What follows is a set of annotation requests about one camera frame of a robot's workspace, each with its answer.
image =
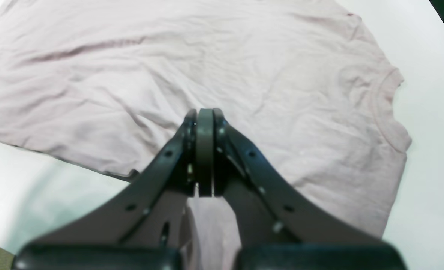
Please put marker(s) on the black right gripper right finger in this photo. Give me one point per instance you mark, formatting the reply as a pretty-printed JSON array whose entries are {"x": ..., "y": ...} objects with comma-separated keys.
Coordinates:
[{"x": 278, "y": 227}]

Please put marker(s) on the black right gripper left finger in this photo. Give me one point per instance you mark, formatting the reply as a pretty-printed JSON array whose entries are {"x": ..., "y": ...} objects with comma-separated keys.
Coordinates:
[{"x": 138, "y": 229}]

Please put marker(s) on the pink T-shirt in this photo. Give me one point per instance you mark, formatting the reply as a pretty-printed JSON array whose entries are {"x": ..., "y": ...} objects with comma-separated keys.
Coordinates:
[{"x": 105, "y": 84}]

